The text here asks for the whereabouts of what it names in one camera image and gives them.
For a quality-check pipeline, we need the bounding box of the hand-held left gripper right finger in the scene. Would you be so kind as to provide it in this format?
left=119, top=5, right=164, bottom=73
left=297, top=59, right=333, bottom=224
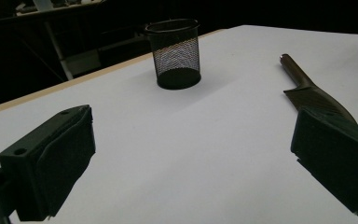
left=290, top=107, right=358, bottom=222

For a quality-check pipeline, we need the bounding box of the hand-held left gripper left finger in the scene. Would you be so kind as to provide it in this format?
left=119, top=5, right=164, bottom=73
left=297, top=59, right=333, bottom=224
left=0, top=105, right=96, bottom=222

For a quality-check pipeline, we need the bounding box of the brown handled spatula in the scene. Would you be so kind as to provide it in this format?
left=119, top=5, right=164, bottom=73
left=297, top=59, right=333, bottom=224
left=279, top=53, right=357, bottom=124

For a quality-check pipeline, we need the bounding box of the grey box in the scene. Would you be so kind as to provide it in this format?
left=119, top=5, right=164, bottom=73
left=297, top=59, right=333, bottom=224
left=64, top=49, right=103, bottom=77

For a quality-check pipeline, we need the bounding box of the black mesh pen holder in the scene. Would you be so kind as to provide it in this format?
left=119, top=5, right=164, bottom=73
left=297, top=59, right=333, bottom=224
left=144, top=18, right=202, bottom=91

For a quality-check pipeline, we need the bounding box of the light background shelf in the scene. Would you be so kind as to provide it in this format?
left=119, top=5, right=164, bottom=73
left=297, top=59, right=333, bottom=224
left=14, top=0, right=103, bottom=17

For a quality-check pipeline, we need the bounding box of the white metal stand post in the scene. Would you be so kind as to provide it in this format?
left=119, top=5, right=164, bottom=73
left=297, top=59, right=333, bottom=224
left=32, top=0, right=75, bottom=81

